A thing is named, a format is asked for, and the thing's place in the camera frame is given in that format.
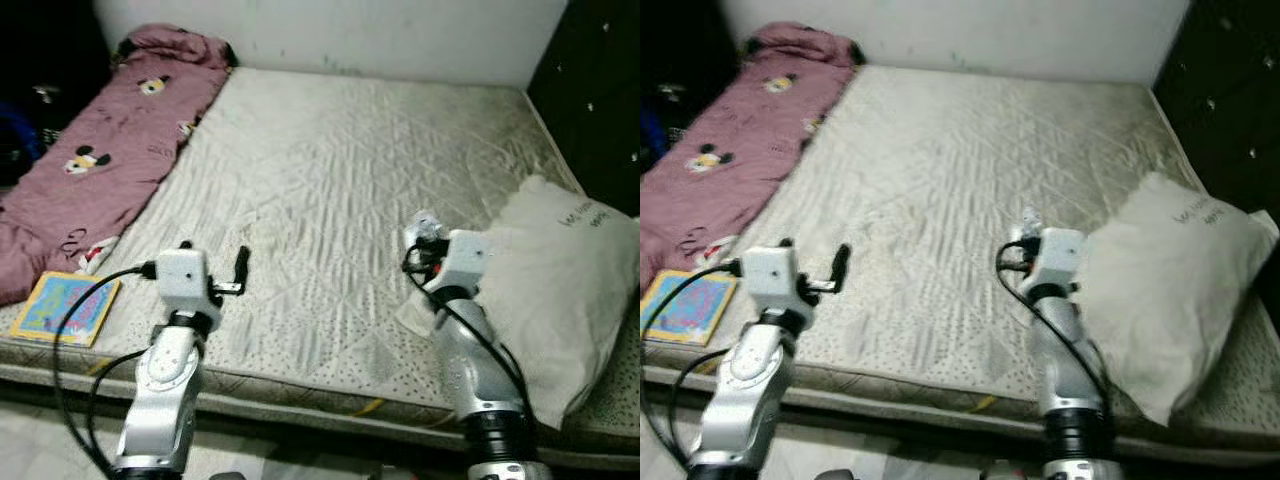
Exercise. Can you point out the white paper wad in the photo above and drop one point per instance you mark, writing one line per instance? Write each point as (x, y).
(427, 225)
(1030, 225)

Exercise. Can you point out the yellow-framed colourful puzzle board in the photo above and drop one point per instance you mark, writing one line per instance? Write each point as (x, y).
(690, 308)
(65, 308)

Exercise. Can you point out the white pillow with text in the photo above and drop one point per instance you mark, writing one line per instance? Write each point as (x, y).
(1170, 290)
(570, 290)

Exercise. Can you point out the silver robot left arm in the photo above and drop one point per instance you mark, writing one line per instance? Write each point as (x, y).
(740, 400)
(160, 400)

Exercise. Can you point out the white crumpled tissue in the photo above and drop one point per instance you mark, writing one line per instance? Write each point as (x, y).
(415, 315)

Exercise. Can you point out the beige quilted mattress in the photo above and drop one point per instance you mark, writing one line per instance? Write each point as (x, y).
(960, 170)
(330, 170)

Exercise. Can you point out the pink cartoon mouse blanket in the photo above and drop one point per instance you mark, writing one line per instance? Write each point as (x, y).
(120, 130)
(740, 130)

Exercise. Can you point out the black tufted headboard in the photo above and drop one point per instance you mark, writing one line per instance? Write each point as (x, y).
(600, 90)
(1230, 90)

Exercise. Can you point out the dark bed base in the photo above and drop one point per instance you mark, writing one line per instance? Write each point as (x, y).
(580, 452)
(1200, 452)

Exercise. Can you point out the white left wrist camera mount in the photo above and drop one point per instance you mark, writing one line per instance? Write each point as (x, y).
(772, 272)
(180, 275)

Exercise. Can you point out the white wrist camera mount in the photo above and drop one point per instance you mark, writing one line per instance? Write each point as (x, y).
(180, 275)
(1063, 255)
(468, 258)
(772, 272)

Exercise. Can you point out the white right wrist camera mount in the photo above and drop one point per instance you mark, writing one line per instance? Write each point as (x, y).
(468, 258)
(1063, 255)

